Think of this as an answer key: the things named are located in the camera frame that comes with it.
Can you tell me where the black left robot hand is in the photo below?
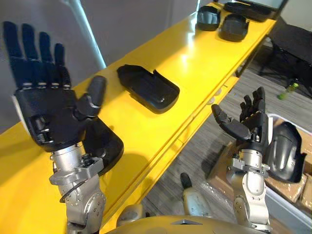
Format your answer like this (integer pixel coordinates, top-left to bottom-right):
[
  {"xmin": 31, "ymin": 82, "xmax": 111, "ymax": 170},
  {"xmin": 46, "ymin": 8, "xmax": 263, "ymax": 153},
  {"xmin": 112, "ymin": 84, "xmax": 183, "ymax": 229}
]
[{"xmin": 2, "ymin": 21, "xmax": 107, "ymax": 154}]

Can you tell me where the black folding chair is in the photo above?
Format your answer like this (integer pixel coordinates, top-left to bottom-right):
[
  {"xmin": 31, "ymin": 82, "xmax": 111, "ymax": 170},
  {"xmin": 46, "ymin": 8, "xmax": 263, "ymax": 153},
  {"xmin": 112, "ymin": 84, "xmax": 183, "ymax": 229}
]
[{"xmin": 258, "ymin": 17, "xmax": 312, "ymax": 97}]

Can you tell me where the silver robot leg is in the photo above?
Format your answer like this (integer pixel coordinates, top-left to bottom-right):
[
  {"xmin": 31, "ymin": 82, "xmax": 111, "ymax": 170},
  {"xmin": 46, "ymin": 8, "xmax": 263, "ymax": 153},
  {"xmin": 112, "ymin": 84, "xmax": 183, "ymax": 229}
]
[
  {"xmin": 179, "ymin": 172, "xmax": 213, "ymax": 218},
  {"xmin": 116, "ymin": 204, "xmax": 147, "ymax": 227}
]

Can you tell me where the yellow metal shelf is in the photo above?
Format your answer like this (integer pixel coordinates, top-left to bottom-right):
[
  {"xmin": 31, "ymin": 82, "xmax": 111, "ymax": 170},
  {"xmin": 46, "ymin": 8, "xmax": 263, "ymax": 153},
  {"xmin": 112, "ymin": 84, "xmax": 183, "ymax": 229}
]
[{"xmin": 0, "ymin": 1, "xmax": 277, "ymax": 234}]

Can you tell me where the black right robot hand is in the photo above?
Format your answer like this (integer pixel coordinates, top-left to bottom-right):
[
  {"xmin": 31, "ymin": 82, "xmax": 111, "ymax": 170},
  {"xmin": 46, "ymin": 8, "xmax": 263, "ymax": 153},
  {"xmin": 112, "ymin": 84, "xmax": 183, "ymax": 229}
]
[{"xmin": 211, "ymin": 86, "xmax": 269, "ymax": 156}]

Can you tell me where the white plastic box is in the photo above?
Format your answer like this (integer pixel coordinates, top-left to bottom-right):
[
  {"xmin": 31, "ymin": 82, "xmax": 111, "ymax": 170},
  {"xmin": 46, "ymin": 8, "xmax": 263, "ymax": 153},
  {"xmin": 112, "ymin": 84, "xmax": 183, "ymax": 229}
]
[{"xmin": 264, "ymin": 113, "xmax": 312, "ymax": 234}]

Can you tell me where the green bottle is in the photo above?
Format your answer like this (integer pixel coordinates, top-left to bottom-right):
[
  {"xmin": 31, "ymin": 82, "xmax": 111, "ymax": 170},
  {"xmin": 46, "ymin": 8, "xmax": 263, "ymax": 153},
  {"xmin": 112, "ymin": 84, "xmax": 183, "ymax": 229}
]
[{"xmin": 277, "ymin": 82, "xmax": 299, "ymax": 100}]

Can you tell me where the silver robot torso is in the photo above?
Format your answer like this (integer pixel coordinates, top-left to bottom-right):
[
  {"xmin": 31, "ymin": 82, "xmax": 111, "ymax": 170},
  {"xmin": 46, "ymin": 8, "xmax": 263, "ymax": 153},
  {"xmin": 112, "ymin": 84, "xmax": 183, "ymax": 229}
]
[{"xmin": 102, "ymin": 214, "xmax": 266, "ymax": 234}]

